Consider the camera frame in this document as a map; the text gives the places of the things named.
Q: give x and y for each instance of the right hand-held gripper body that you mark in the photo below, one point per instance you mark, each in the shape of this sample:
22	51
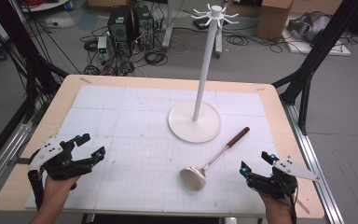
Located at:
279	177

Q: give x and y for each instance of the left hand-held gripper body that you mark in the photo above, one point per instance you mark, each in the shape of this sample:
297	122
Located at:
59	161

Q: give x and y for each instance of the small power supply unit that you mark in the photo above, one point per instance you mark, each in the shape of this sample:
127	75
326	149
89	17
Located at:
102	46

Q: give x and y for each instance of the white gridded mat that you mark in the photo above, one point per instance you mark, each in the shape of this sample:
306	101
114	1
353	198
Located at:
155	149

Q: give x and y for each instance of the cardboard box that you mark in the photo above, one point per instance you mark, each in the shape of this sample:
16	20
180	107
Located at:
273	18

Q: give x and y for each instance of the grey metal stand post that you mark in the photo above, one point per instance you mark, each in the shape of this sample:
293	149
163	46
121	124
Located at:
167	25

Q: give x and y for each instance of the white hook stand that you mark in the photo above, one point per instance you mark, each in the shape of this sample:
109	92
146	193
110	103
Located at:
203	77

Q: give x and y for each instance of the black metal frame stand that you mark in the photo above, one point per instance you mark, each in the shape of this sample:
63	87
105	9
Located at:
28	62
317	59

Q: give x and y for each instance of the person's left hand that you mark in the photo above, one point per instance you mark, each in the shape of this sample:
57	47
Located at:
57	189

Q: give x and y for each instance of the black computer tower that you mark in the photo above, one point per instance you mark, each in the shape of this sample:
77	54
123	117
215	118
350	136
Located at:
144	26
119	29

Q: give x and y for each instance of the person's right hand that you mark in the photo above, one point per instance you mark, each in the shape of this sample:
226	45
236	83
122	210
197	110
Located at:
275	203

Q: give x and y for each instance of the grey bag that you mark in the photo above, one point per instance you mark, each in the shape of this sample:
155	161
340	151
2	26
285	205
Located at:
310	26

